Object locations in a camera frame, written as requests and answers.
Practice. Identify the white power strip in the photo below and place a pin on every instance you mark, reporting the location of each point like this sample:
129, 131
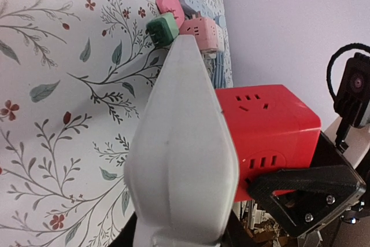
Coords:
182, 168

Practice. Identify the floral tablecloth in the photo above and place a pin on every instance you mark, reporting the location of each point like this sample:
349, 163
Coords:
75, 79

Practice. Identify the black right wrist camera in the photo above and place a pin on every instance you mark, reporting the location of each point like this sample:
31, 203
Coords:
352, 100

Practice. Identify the green plug adapter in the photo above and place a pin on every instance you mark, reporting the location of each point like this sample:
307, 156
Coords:
162, 30

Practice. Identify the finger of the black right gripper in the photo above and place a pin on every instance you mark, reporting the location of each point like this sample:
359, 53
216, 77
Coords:
302, 200

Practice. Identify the red cube adapter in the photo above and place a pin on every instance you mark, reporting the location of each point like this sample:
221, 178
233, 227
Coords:
271, 128

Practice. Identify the pink cube socket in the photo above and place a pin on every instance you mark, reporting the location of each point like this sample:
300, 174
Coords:
208, 35

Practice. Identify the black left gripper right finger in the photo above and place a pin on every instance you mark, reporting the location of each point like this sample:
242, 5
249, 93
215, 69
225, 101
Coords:
235, 235

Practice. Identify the pink plug adapter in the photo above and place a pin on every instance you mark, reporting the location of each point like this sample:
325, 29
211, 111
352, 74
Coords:
174, 7

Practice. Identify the light blue power strip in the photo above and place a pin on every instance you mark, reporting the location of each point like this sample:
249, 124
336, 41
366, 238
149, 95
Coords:
191, 7

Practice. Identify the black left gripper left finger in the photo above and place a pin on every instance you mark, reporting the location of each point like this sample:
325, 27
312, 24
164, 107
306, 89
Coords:
126, 236

